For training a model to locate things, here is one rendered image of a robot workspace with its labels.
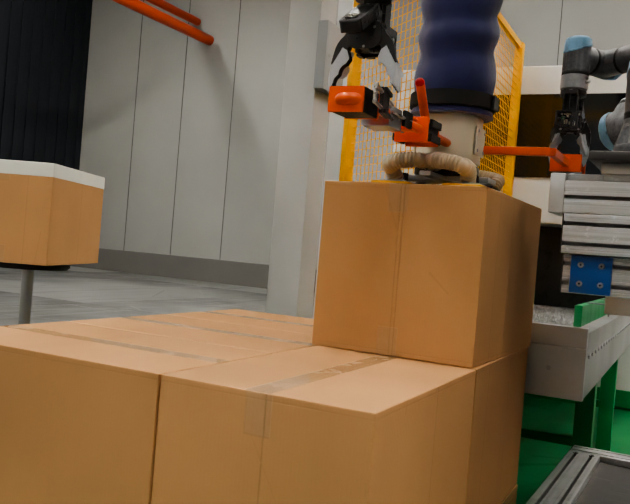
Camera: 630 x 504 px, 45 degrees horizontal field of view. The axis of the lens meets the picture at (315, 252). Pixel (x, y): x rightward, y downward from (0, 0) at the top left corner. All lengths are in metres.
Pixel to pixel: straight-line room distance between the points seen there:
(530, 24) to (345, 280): 10.31
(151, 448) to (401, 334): 0.66
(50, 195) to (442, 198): 1.82
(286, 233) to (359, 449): 2.30
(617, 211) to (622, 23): 9.99
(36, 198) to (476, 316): 1.97
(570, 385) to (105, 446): 1.40
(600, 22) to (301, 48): 8.59
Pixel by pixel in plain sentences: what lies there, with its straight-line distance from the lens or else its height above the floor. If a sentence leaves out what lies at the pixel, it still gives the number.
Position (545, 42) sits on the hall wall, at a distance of 11.83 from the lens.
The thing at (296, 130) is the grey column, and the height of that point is 1.29.
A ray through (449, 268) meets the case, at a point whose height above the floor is 0.76.
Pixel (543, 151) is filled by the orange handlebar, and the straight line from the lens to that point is 2.05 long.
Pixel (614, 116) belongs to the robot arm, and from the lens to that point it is 2.45.
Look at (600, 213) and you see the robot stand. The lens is 1.80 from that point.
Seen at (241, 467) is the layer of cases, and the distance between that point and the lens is 1.28.
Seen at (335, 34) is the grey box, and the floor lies 1.73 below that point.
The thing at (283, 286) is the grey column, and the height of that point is 0.59.
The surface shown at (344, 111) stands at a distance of 1.49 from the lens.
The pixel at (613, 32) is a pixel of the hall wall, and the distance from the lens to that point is 11.71.
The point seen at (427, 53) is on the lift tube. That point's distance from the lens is 2.07.
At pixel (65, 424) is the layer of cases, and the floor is 0.42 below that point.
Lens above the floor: 0.78
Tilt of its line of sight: level
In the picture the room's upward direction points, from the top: 5 degrees clockwise
